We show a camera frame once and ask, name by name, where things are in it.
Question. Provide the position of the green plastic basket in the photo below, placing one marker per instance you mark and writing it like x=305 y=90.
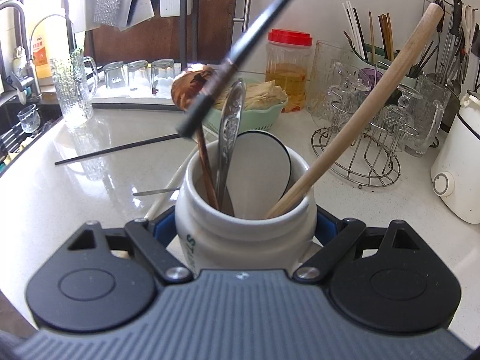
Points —
x=263 y=104

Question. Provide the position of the black chopstick on counter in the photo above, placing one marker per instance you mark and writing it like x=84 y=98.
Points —
x=111 y=150

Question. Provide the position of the upturned glass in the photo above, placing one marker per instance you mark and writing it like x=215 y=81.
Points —
x=138 y=77
x=162 y=76
x=114 y=75

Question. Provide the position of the tall textured glass pitcher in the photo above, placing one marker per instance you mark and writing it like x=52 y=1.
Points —
x=75 y=78

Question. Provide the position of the white black-rimmed ladle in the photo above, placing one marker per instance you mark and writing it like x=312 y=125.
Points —
x=259 y=174

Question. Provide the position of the brown wooden spoon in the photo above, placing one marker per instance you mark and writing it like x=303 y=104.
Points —
x=188 y=95

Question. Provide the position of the white electric cooker pot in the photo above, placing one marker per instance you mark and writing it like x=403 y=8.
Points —
x=455 y=172

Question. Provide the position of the metal wire glass rack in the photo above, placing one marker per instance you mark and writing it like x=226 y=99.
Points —
x=371 y=159

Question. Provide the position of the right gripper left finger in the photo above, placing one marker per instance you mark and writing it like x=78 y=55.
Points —
x=150 y=240

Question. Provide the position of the upturned glass right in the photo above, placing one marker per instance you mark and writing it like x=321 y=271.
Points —
x=162 y=76

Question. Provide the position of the green chopstick holder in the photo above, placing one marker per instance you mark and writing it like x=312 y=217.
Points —
x=378 y=65

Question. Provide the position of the glass mug with handle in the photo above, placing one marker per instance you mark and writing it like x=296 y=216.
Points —
x=427 y=113

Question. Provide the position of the silver embossed metal spoon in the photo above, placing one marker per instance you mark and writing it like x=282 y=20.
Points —
x=228 y=132

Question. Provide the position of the white chopstick on counter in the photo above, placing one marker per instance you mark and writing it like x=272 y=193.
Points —
x=175 y=182

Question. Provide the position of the light wooden rolling stick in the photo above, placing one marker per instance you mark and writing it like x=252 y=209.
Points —
x=369 y=108

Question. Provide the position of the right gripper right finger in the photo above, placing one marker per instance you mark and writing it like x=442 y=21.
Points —
x=337 y=237

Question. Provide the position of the white glass drying tray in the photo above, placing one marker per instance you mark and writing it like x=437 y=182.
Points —
x=125 y=95

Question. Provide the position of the brown wooden cutting board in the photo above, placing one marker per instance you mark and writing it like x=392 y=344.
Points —
x=158 y=38

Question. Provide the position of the black chopstick with brown band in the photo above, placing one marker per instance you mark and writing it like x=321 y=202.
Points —
x=239 y=53

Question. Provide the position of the hanging utensil set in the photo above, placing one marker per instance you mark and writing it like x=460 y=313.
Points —
x=455 y=32

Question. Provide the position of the white Starbucks ceramic mug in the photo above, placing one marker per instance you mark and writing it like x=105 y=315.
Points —
x=212 y=239

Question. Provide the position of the orange dish soap bottle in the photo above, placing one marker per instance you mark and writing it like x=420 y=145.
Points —
x=43 y=48

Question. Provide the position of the red-lid plastic jar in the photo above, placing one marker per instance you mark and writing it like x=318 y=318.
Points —
x=288 y=53

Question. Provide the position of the upturned glass left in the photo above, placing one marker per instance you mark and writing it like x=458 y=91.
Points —
x=114 y=75

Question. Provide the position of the upturned glass middle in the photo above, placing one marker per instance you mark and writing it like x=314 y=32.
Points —
x=138 y=77

